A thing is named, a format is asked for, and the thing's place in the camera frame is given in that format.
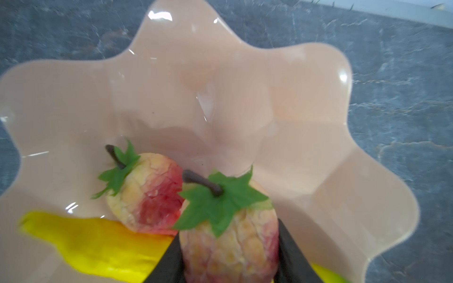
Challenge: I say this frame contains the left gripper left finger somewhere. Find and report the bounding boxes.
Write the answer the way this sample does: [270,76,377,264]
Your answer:
[143,233,186,283]

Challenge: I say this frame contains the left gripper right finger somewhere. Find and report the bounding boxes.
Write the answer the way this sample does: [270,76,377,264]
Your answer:
[274,219,323,283]

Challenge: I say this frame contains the small yellow banana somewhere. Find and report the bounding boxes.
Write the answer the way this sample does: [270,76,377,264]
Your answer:
[19,211,343,283]

